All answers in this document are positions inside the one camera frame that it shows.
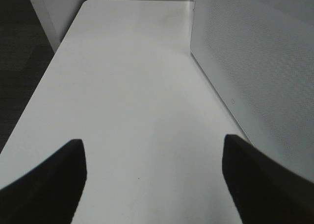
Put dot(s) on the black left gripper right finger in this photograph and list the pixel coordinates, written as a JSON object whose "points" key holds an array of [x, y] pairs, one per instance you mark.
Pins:
{"points": [[263, 191]]}

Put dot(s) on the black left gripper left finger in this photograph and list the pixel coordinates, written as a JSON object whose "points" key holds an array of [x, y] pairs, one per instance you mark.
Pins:
{"points": [[49, 193]]}

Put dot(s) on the white microwave door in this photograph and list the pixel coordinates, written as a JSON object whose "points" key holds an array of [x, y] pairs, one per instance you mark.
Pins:
{"points": [[259, 57]]}

